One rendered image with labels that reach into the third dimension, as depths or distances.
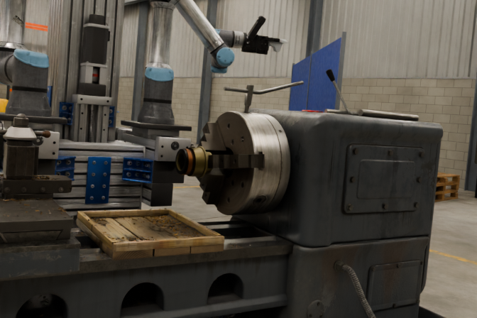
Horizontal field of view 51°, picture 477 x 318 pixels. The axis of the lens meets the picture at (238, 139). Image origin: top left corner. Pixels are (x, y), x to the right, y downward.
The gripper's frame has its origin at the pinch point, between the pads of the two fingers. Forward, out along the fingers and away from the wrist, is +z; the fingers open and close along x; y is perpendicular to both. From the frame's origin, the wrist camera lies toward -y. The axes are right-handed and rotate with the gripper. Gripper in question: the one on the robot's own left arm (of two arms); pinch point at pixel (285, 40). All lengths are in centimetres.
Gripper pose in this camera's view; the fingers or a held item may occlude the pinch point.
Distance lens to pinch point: 233.4
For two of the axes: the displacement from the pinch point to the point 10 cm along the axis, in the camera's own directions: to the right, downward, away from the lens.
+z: 9.8, 0.7, 2.1
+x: 1.9, 2.0, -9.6
